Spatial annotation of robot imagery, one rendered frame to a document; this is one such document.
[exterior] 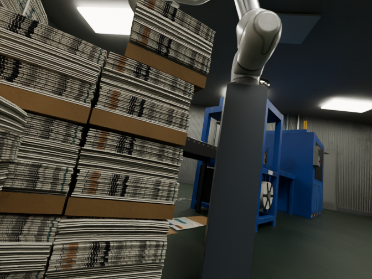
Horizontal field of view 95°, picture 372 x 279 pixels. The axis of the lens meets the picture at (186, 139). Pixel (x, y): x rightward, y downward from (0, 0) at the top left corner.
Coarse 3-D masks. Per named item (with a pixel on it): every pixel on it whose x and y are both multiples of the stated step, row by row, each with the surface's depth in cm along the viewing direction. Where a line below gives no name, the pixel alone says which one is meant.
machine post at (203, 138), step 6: (204, 120) 270; (210, 120) 272; (204, 126) 267; (204, 132) 264; (204, 138) 261; (198, 162) 258; (198, 168) 256; (198, 174) 253; (198, 180) 250; (198, 186) 250; (192, 198) 250; (192, 204) 248
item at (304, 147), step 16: (304, 128) 388; (272, 144) 412; (288, 144) 387; (304, 144) 366; (320, 144) 414; (288, 160) 380; (304, 160) 359; (320, 160) 409; (304, 176) 353; (320, 176) 408; (288, 192) 365; (304, 192) 346; (320, 192) 407; (288, 208) 359; (304, 208) 340; (320, 208) 405
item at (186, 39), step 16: (144, 0) 53; (160, 0) 55; (144, 16) 53; (160, 16) 55; (176, 16) 57; (144, 32) 53; (160, 32) 55; (176, 32) 57; (192, 32) 60; (208, 32) 63; (144, 48) 54; (160, 48) 55; (176, 48) 57; (192, 48) 60; (208, 48) 62; (144, 64) 54; (192, 64) 60; (208, 64) 63
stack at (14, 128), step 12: (0, 96) 29; (0, 108) 29; (12, 108) 33; (0, 120) 30; (12, 120) 34; (24, 120) 38; (0, 132) 30; (12, 132) 34; (0, 144) 31; (12, 144) 35; (0, 156) 33; (12, 156) 35; (0, 168) 34; (0, 180) 34
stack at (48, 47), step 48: (0, 48) 38; (48, 48) 42; (96, 48) 47; (96, 96) 53; (144, 96) 53; (48, 144) 41; (96, 144) 46; (144, 144) 52; (48, 192) 40; (96, 192) 45; (144, 192) 50; (0, 240) 36; (48, 240) 40; (96, 240) 43; (144, 240) 48
